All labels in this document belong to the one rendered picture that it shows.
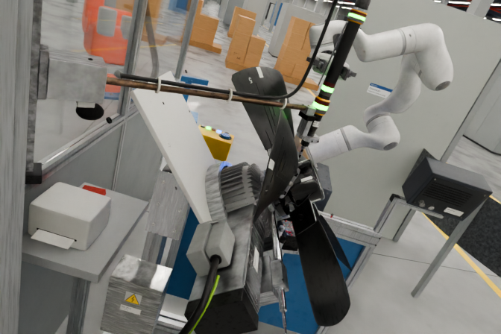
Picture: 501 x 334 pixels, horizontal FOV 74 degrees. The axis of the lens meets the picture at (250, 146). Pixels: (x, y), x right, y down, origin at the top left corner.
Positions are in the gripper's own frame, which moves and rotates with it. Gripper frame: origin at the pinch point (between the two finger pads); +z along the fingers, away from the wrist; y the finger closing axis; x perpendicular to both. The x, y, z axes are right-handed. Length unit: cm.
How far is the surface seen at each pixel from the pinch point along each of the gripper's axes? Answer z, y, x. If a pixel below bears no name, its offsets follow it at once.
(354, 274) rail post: -35, -54, -90
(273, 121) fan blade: 4.4, 11.3, -17.8
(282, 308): 42, 0, -44
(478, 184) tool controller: -30, -77, -27
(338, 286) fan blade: 37, -11, -39
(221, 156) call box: -31, 24, -50
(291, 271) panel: -36, -25, -100
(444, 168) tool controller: -34, -64, -26
